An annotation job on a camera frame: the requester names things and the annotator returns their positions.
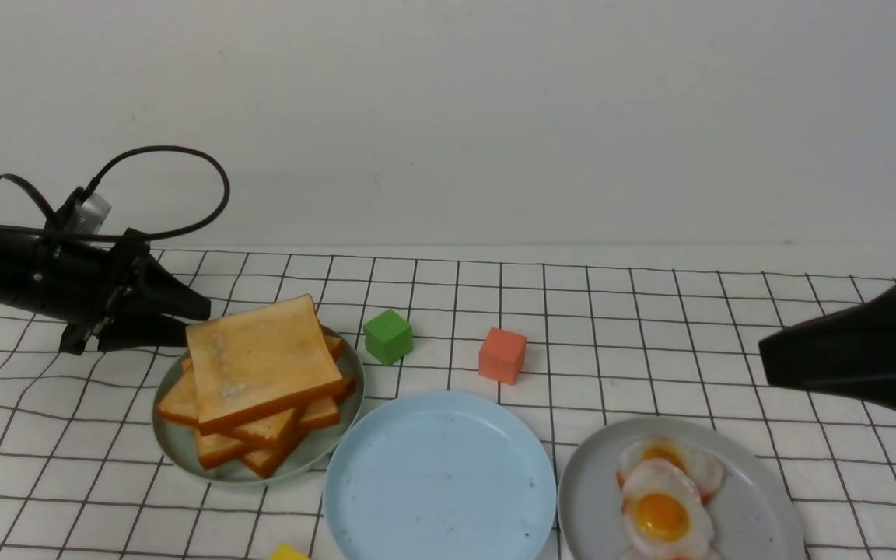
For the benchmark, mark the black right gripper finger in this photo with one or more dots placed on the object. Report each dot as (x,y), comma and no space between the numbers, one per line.
(855,346)

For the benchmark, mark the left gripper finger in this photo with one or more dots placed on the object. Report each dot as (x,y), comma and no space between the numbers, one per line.
(140,331)
(160,292)

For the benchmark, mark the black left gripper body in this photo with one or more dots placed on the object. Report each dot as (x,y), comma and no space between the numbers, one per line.
(93,290)

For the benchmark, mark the fried egg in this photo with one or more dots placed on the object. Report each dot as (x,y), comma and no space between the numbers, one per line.
(701,467)
(663,514)

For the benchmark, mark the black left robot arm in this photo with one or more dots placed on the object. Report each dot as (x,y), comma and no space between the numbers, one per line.
(16,268)

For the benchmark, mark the green plate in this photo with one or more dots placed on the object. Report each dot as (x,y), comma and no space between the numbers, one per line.
(178,441)

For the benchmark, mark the white black grid tablecloth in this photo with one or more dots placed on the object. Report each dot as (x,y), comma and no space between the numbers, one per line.
(81,475)

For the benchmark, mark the grey speckled plate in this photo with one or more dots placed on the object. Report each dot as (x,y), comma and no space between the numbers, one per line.
(752,515)

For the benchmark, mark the green cube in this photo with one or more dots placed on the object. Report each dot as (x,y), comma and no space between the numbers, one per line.
(388,337)

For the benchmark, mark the yellow cube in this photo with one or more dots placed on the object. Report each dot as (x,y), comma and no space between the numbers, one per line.
(287,552)

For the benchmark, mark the light blue plate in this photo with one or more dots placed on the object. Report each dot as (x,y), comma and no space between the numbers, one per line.
(440,475)

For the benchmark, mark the orange cube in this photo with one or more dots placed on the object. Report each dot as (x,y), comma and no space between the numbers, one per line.
(502,355)

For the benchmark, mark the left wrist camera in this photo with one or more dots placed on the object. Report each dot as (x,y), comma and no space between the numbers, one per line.
(83,213)

